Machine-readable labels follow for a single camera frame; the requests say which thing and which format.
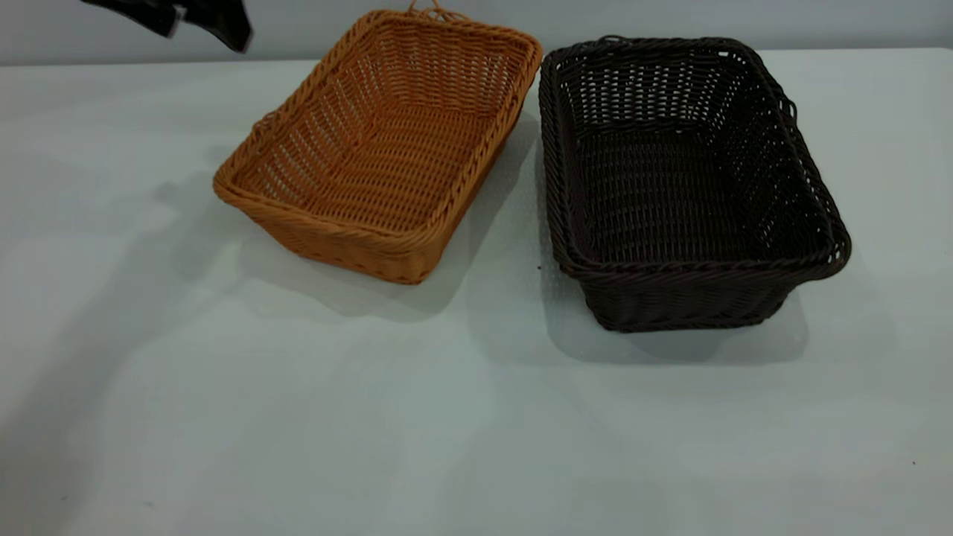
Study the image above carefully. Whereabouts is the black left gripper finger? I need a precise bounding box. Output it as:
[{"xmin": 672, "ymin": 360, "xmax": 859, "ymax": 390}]
[
  {"xmin": 183, "ymin": 0, "xmax": 255, "ymax": 54},
  {"xmin": 80, "ymin": 0, "xmax": 182, "ymax": 39}
]

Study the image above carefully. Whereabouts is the dark brown woven wicker basket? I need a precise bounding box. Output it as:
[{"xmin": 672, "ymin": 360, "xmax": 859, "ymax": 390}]
[{"xmin": 538, "ymin": 35, "xmax": 852, "ymax": 334}]

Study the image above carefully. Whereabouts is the orange-brown woven wicker basket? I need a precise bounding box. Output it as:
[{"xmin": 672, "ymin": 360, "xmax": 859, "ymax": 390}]
[{"xmin": 213, "ymin": 1, "xmax": 544, "ymax": 286}]

